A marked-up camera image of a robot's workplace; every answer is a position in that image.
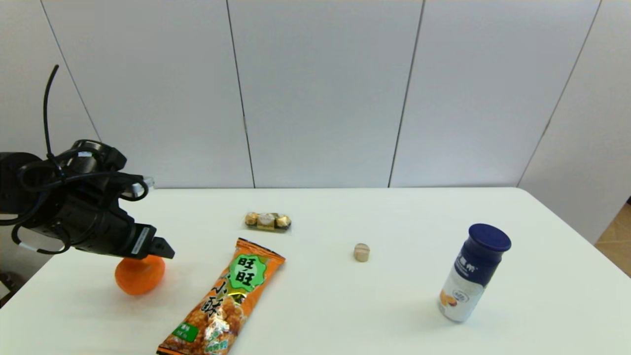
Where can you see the gold foil chocolate pack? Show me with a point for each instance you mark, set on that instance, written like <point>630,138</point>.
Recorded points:
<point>267,221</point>

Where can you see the orange rice cracker snack bag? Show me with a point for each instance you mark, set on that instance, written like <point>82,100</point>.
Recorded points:
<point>227,305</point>

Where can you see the dark object on floor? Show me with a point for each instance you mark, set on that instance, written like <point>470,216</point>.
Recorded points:
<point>7,291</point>

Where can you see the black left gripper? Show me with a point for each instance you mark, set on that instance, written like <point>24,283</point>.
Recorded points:
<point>98,227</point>

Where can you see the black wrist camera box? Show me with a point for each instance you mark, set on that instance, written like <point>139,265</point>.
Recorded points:
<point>98,154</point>

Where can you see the small wooden cylinder block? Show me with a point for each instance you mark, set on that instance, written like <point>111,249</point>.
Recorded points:
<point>361,253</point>

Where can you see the white bottle with blue cap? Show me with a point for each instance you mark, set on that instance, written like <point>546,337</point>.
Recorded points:
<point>471,276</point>

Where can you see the orange mandarin fruit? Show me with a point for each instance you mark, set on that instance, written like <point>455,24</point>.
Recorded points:
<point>140,278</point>

